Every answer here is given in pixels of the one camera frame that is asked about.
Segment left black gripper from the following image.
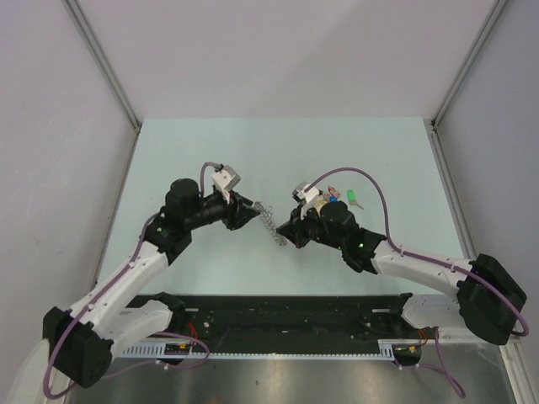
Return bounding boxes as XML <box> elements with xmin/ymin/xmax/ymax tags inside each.
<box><xmin>184</xmin><ymin>189</ymin><xmax>259</xmax><ymax>230</ymax></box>

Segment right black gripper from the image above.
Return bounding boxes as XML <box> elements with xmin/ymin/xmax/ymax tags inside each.
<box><xmin>278</xmin><ymin>201</ymin><xmax>345</xmax><ymax>251</ymax></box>

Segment round metal keyring disc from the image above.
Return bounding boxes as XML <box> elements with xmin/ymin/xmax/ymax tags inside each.
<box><xmin>253</xmin><ymin>201</ymin><xmax>287</xmax><ymax>247</ymax></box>

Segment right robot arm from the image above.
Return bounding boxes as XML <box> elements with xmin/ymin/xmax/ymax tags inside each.
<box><xmin>276</xmin><ymin>202</ymin><xmax>527</xmax><ymax>345</ymax></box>

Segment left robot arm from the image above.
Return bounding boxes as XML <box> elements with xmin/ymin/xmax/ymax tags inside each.
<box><xmin>43</xmin><ymin>178</ymin><xmax>260</xmax><ymax>399</ymax></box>

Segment red tag key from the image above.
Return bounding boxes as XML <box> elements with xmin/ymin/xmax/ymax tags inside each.
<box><xmin>328</xmin><ymin>186</ymin><xmax>340</xmax><ymax>198</ymax></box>

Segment green tag key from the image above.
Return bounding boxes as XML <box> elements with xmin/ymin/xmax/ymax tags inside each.
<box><xmin>346</xmin><ymin>189</ymin><xmax>364</xmax><ymax>210</ymax></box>

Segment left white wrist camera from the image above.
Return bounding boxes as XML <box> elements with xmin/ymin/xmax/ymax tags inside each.
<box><xmin>211</xmin><ymin>165</ymin><xmax>241</xmax><ymax>205</ymax></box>

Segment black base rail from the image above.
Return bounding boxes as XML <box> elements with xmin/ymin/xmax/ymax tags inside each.
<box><xmin>168</xmin><ymin>294</ymin><xmax>422</xmax><ymax>354</ymax></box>

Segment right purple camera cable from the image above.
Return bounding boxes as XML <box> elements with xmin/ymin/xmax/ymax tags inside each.
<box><xmin>305</xmin><ymin>167</ymin><xmax>530</xmax><ymax>399</ymax></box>

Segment purple camera cable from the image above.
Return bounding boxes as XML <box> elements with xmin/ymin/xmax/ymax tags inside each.
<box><xmin>44</xmin><ymin>162</ymin><xmax>222</xmax><ymax>399</ymax></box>
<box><xmin>305</xmin><ymin>167</ymin><xmax>530</xmax><ymax>399</ymax></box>

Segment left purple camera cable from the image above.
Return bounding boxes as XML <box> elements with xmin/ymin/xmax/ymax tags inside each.
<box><xmin>44</xmin><ymin>162</ymin><xmax>222</xmax><ymax>399</ymax></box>

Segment white slotted cable duct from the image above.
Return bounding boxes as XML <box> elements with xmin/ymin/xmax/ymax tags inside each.
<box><xmin>117</xmin><ymin>340</ymin><xmax>395</xmax><ymax>361</ymax></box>

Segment left aluminium frame post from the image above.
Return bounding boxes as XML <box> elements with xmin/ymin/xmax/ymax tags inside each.
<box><xmin>61</xmin><ymin>0</ymin><xmax>141</xmax><ymax>134</ymax></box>

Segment aluminium frame post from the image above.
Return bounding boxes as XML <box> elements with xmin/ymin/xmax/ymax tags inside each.
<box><xmin>430</xmin><ymin>0</ymin><xmax>512</xmax><ymax>131</ymax></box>
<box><xmin>61</xmin><ymin>0</ymin><xmax>141</xmax><ymax>134</ymax></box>

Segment right aluminium frame post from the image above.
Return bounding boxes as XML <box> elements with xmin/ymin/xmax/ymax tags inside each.
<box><xmin>430</xmin><ymin>0</ymin><xmax>512</xmax><ymax>131</ymax></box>

